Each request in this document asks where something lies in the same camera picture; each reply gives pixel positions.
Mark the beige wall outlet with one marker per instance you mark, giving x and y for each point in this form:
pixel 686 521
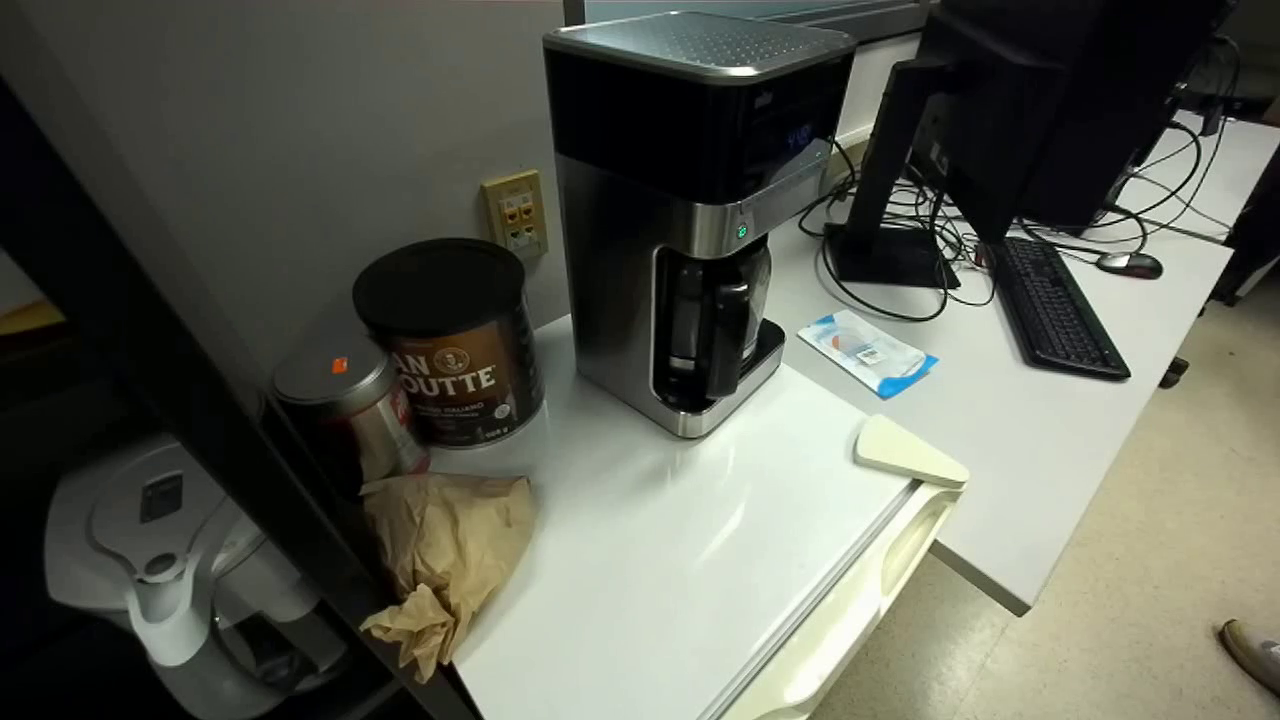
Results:
pixel 519 215

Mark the white mini fridge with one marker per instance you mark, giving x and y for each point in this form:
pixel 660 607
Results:
pixel 720 577

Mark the steel canister with lid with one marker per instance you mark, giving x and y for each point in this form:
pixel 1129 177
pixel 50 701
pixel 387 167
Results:
pixel 347 392

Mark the black keyboard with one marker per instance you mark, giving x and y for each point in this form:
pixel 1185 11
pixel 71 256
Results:
pixel 1051 315

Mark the black computer mouse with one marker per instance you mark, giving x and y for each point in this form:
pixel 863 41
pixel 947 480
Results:
pixel 1135 264

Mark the white office desk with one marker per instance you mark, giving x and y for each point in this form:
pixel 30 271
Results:
pixel 1040 440

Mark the blue wet wipes pack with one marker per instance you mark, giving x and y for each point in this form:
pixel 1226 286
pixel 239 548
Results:
pixel 863 349

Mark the white water filter pitcher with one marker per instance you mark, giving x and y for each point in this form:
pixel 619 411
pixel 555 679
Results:
pixel 151 540

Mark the black and steel coffeemaker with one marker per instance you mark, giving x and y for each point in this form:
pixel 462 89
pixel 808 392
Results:
pixel 693 135

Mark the black shelving unit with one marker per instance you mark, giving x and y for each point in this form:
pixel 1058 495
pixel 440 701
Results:
pixel 71 249

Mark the brown coffee can black lid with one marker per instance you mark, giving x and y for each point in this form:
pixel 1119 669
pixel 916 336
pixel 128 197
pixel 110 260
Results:
pixel 448 315

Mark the black computer monitor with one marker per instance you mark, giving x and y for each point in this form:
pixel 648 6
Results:
pixel 1035 115

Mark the glass coffee carafe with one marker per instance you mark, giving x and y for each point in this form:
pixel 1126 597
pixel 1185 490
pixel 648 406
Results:
pixel 709 320

